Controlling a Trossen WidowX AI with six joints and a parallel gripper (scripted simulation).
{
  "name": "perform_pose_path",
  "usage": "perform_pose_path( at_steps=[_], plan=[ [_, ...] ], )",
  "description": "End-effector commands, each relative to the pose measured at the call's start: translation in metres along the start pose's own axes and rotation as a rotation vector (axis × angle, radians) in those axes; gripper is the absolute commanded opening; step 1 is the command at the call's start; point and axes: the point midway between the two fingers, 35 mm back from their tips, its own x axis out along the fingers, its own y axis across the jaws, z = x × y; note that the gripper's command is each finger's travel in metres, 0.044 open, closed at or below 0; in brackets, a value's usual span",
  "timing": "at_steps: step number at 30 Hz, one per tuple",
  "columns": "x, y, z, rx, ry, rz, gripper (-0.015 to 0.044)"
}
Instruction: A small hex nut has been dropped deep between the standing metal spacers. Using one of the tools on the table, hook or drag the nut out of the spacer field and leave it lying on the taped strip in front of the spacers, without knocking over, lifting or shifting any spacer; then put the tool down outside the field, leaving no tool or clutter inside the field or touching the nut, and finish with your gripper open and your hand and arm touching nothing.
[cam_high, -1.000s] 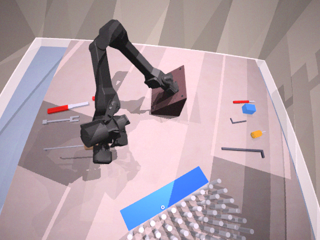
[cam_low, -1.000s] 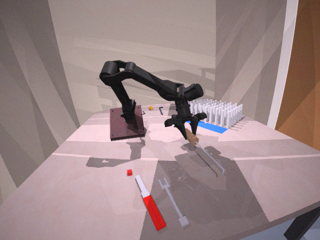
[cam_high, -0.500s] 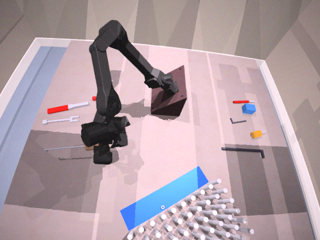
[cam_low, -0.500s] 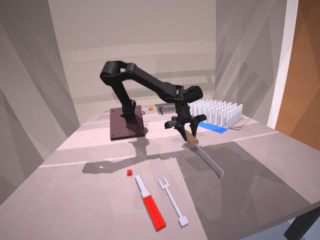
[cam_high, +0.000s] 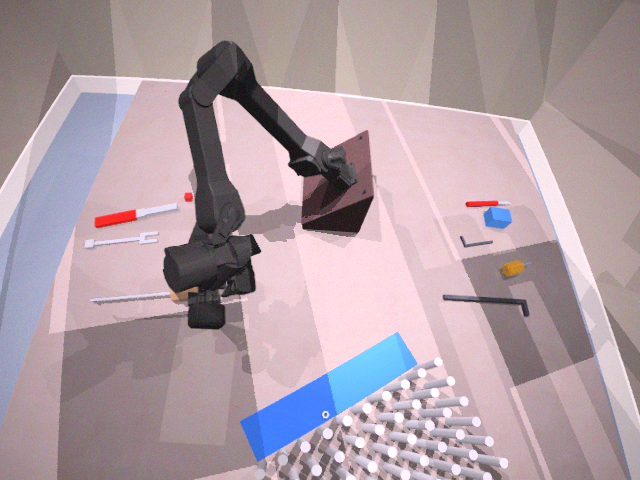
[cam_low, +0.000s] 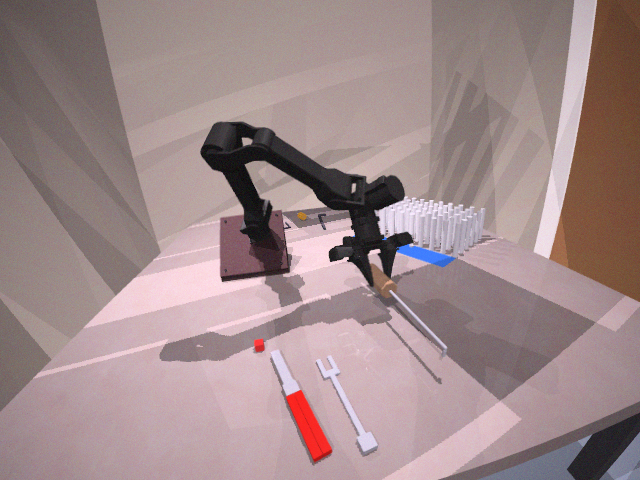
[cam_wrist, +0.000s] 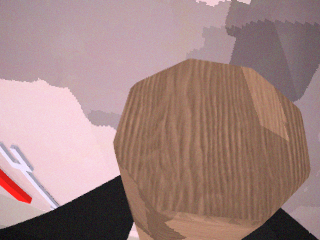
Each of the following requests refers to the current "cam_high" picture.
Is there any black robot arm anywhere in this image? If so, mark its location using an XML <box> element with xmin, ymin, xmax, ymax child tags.
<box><xmin>163</xmin><ymin>40</ymin><xmax>358</xmax><ymax>297</ymax></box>

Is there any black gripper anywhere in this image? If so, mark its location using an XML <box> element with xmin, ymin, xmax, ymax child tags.
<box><xmin>187</xmin><ymin>274</ymin><xmax>236</xmax><ymax>329</ymax></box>

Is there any blue flat strip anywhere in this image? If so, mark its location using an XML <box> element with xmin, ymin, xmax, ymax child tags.
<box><xmin>241</xmin><ymin>332</ymin><xmax>417</xmax><ymax>462</ymax></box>

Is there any blue block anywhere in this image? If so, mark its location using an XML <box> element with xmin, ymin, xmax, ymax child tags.
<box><xmin>484</xmin><ymin>207</ymin><xmax>512</xmax><ymax>229</ymax></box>

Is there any orange ribbed screwdriver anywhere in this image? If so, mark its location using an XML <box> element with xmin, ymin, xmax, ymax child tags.
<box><xmin>502</xmin><ymin>260</ymin><xmax>532</xmax><ymax>276</ymax></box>

